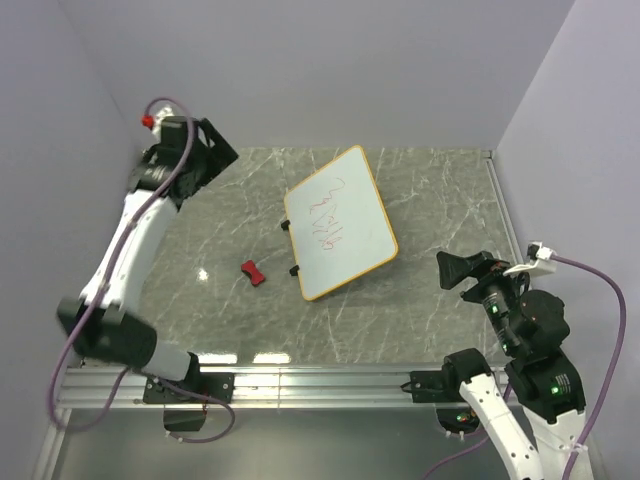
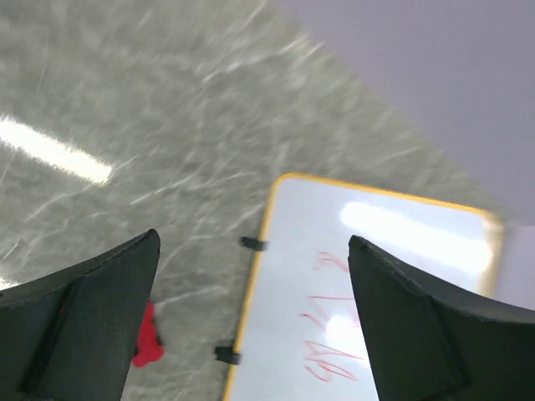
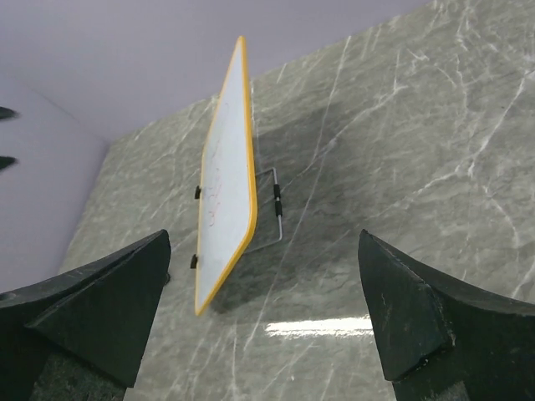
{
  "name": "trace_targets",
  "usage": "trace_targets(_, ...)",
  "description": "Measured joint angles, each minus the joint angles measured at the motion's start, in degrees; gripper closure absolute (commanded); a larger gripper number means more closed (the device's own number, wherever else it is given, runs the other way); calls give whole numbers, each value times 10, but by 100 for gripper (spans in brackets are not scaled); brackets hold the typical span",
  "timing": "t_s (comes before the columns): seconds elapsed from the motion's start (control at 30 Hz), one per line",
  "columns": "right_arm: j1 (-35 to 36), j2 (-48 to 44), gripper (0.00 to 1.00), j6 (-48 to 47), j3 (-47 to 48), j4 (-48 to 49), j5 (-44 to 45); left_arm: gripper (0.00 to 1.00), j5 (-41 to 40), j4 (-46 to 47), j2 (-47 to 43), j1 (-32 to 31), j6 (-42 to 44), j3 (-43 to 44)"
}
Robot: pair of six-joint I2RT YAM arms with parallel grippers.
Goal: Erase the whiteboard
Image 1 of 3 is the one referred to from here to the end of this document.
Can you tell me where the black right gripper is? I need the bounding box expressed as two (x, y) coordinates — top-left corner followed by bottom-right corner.
(435, 246), (533, 352)

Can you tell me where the yellow framed whiteboard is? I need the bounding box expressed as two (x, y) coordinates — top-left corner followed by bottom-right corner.
(284, 145), (399, 301)

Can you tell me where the red whiteboard eraser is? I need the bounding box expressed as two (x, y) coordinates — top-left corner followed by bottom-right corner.
(241, 260), (266, 287)

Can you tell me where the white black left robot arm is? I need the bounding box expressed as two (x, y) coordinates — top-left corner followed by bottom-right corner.
(57, 116), (238, 402)

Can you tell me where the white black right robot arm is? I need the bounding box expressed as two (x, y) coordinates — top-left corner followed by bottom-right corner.
(436, 251), (586, 479)

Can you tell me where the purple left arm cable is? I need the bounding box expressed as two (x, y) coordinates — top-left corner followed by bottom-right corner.
(47, 97), (236, 444)

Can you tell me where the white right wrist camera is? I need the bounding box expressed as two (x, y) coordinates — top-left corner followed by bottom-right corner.
(503, 242), (557, 278)

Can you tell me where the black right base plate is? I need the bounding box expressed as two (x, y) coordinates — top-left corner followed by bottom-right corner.
(400, 364), (494, 403)

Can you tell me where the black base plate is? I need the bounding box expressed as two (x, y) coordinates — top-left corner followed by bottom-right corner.
(142, 372), (235, 405)
(400, 364), (494, 403)

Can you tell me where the aluminium front rail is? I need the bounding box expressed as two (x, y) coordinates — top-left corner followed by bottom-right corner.
(55, 363), (531, 410)

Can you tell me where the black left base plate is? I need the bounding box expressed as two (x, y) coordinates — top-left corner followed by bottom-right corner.
(142, 372), (235, 405)

